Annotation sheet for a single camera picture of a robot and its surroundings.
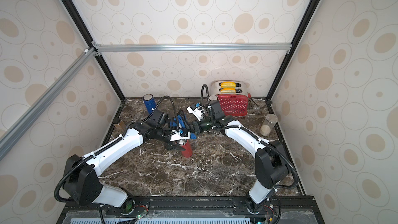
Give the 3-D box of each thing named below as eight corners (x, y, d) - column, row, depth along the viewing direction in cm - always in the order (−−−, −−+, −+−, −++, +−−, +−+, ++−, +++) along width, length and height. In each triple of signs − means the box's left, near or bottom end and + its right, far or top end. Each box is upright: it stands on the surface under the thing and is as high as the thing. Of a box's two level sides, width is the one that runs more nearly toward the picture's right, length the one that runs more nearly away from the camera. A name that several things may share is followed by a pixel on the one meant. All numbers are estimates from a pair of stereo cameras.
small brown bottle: (117, 132, 103) (110, 124, 96) (120, 125, 106) (114, 117, 99) (125, 132, 103) (119, 124, 96) (128, 125, 106) (122, 117, 99)
